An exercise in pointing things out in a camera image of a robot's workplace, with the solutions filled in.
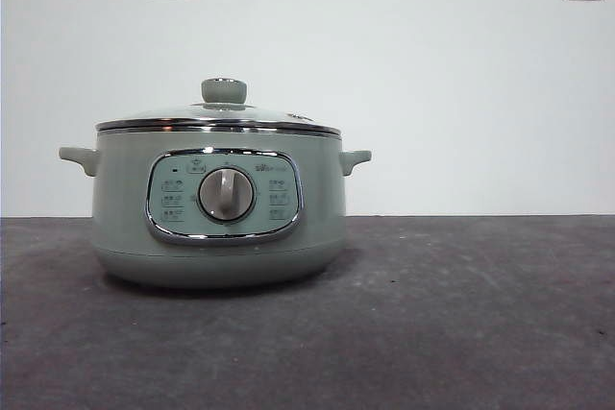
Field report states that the glass lid with green knob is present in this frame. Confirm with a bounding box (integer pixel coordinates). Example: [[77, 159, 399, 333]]
[[94, 77, 342, 135]]

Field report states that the pale green electric pot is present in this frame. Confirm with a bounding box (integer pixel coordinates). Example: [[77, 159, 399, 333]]
[[58, 119, 374, 290]]

